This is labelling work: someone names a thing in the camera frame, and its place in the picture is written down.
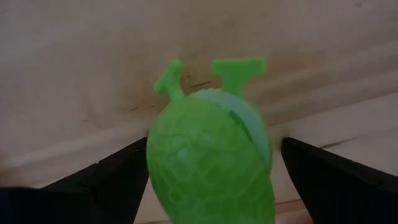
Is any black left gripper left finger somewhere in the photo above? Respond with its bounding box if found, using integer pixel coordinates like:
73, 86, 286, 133
0, 136, 150, 224

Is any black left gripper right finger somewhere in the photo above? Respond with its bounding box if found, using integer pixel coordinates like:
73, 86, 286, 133
280, 136, 398, 224

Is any lime green toy melon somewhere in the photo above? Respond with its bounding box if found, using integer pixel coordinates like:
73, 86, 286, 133
146, 57, 277, 224

